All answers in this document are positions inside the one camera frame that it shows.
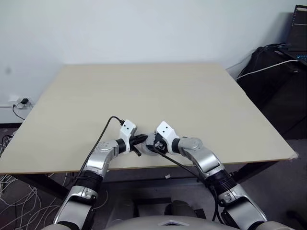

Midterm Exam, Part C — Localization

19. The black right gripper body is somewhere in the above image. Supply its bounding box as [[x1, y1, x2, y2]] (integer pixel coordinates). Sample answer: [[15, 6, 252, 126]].
[[156, 138, 169, 154]]

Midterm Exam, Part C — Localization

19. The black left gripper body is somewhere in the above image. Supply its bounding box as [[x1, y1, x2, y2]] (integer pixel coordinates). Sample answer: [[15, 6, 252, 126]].
[[129, 135, 143, 158]]

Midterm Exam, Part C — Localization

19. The dark rounded shape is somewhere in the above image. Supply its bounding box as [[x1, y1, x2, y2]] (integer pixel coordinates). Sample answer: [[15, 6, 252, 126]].
[[164, 199, 195, 217]]

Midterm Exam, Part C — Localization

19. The black bag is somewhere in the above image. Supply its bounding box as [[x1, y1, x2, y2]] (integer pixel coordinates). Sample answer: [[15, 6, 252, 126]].
[[236, 46, 307, 140]]

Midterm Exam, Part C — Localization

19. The black laptop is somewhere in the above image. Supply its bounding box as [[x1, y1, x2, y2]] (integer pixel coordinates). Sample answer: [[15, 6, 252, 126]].
[[285, 4, 307, 67]]

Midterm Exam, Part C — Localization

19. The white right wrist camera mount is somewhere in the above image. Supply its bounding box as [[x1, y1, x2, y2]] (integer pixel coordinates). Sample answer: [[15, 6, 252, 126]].
[[155, 121, 181, 154]]

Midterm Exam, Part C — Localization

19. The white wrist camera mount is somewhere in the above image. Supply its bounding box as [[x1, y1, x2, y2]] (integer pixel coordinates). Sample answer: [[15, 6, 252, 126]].
[[118, 119, 138, 153], [155, 121, 181, 154]]

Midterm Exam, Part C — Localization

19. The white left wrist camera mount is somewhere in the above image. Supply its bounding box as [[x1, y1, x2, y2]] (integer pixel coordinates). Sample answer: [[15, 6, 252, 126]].
[[118, 119, 138, 153]]

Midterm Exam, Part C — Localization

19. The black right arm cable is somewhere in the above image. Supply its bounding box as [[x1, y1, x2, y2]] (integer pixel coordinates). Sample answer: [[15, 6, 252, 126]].
[[150, 146, 223, 222]]

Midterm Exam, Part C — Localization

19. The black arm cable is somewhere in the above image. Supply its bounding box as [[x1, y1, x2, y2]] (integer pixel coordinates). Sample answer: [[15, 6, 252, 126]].
[[76, 116, 125, 180], [150, 146, 223, 222]]

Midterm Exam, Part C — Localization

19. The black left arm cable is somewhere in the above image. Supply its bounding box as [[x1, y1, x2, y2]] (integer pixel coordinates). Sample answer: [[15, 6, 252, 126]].
[[76, 116, 125, 180]]

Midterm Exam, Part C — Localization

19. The black table frame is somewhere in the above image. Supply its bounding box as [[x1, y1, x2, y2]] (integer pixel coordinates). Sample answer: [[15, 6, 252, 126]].
[[14, 161, 290, 200]]

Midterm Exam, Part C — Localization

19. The black adapter cable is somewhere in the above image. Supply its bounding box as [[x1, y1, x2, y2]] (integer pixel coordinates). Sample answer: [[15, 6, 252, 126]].
[[12, 102, 26, 120]]

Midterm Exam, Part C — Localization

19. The white wall power socket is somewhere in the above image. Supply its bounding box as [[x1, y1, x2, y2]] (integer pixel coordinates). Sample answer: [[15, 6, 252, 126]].
[[8, 95, 34, 109]]

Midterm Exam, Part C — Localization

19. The white floor cable bundle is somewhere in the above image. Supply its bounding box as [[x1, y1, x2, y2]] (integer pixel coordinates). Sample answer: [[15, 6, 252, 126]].
[[0, 133, 67, 230]]

